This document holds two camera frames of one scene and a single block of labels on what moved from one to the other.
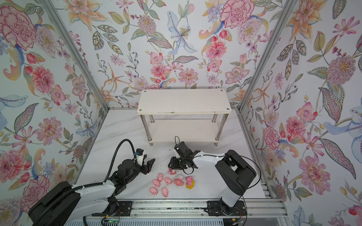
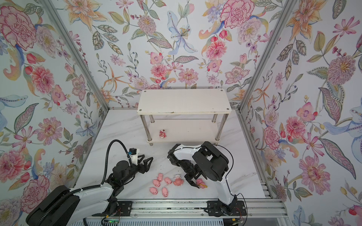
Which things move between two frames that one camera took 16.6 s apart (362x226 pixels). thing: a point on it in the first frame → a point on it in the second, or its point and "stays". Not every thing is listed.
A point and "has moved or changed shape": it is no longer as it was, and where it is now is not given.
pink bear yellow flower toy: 190,182 has moved or changed shape
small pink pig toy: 165,192 stays
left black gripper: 146,171 stays
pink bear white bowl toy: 179,181 stays
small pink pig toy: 156,182 stays
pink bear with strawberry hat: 172,172 → 162,134
